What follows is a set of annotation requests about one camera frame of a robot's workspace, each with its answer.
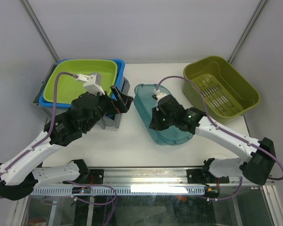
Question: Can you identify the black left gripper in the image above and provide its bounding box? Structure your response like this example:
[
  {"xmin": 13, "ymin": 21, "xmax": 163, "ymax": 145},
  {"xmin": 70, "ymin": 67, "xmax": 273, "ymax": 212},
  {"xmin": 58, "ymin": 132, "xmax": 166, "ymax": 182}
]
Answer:
[{"xmin": 84, "ymin": 86, "xmax": 133, "ymax": 132}]

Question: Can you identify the teal transparent plastic tub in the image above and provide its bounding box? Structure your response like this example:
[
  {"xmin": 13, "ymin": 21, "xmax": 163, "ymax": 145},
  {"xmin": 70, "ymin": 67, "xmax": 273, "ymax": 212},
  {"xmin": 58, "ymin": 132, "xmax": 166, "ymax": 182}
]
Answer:
[{"xmin": 133, "ymin": 84, "xmax": 193, "ymax": 145}]

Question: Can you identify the olive green slotted container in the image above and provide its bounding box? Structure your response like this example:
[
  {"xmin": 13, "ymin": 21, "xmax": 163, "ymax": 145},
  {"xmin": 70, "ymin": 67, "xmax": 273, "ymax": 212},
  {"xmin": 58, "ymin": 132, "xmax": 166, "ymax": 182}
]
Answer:
[{"xmin": 183, "ymin": 56, "xmax": 260, "ymax": 122}]

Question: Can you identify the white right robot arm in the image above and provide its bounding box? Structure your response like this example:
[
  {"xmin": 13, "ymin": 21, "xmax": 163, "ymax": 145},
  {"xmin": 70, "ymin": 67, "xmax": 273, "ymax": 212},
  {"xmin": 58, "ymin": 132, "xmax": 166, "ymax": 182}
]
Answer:
[{"xmin": 149, "ymin": 91, "xmax": 275, "ymax": 186}]

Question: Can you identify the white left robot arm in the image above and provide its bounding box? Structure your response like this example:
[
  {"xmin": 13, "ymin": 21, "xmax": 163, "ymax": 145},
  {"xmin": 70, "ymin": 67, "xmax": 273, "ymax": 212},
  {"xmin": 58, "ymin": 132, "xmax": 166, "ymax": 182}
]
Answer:
[{"xmin": 0, "ymin": 86, "xmax": 133, "ymax": 201}]

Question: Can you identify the grey plastic bin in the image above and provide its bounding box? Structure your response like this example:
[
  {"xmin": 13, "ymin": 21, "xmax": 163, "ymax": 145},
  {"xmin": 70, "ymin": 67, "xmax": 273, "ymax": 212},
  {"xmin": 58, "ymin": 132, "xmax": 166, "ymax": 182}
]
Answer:
[{"xmin": 31, "ymin": 59, "xmax": 130, "ymax": 129}]

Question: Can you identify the blue plastic tub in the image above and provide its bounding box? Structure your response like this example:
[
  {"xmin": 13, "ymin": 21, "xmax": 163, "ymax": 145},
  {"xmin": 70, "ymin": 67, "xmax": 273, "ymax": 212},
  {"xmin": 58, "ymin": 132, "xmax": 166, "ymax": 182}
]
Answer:
[{"xmin": 39, "ymin": 59, "xmax": 125, "ymax": 109}]

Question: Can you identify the lime green plastic tub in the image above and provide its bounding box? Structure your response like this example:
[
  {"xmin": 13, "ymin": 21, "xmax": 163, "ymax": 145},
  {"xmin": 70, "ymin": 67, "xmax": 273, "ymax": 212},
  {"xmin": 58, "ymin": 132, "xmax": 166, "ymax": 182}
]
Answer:
[{"xmin": 42, "ymin": 59, "xmax": 118, "ymax": 104}]

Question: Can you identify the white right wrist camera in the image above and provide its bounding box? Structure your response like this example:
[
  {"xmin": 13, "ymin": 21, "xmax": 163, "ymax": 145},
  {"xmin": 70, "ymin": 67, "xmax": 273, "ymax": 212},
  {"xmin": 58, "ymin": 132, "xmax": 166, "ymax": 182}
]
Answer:
[{"xmin": 152, "ymin": 89, "xmax": 168, "ymax": 104}]

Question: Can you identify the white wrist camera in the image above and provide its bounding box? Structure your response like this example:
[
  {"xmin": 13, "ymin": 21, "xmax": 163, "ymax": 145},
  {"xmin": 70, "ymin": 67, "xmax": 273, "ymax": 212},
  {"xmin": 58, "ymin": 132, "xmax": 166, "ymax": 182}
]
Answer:
[
  {"xmin": 152, "ymin": 89, "xmax": 168, "ymax": 104},
  {"xmin": 76, "ymin": 73, "xmax": 105, "ymax": 95}
]

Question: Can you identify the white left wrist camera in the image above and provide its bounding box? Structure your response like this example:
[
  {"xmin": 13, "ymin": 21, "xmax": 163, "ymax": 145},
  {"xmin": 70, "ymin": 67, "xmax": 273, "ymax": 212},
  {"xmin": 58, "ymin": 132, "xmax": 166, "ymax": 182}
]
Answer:
[{"xmin": 76, "ymin": 73, "xmax": 105, "ymax": 95}]

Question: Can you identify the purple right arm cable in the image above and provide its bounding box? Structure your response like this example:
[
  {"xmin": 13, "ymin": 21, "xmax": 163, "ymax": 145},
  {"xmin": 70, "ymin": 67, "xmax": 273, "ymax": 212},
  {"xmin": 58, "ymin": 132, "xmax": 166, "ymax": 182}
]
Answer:
[{"xmin": 155, "ymin": 75, "xmax": 283, "ymax": 202}]

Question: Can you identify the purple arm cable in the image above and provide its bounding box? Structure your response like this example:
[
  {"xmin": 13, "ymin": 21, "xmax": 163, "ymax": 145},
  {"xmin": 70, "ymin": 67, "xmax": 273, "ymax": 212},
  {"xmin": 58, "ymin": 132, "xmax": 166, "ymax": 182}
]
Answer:
[
  {"xmin": 0, "ymin": 72, "xmax": 78, "ymax": 200},
  {"xmin": 155, "ymin": 75, "xmax": 283, "ymax": 202}
]

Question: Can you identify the aluminium front rail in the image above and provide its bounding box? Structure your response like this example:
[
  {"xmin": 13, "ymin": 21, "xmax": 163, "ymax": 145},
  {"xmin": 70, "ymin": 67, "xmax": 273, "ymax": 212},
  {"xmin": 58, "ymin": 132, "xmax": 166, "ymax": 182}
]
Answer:
[{"xmin": 21, "ymin": 166, "xmax": 278, "ymax": 189}]

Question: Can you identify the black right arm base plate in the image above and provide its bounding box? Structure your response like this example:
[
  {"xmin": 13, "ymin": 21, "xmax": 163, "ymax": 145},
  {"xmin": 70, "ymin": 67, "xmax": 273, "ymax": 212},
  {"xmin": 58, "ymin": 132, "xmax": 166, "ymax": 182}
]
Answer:
[{"xmin": 186, "ymin": 169, "xmax": 230, "ymax": 185}]

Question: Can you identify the grey slotted cable duct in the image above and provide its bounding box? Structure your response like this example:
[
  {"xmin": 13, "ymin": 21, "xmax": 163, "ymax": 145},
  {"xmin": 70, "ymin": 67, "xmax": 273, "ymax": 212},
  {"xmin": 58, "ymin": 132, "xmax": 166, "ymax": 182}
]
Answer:
[{"xmin": 31, "ymin": 185, "xmax": 205, "ymax": 196}]

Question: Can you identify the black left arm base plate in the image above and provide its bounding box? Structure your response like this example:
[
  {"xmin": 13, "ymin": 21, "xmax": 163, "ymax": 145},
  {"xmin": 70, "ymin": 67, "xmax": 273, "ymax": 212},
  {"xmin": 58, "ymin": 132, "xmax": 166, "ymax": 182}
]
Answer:
[{"xmin": 74, "ymin": 169, "xmax": 104, "ymax": 185}]

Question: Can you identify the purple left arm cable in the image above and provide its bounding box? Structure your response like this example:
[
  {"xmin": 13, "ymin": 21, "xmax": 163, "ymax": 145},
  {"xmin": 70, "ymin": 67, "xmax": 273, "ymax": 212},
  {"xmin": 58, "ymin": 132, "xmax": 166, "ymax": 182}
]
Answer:
[{"xmin": 0, "ymin": 72, "xmax": 78, "ymax": 200}]

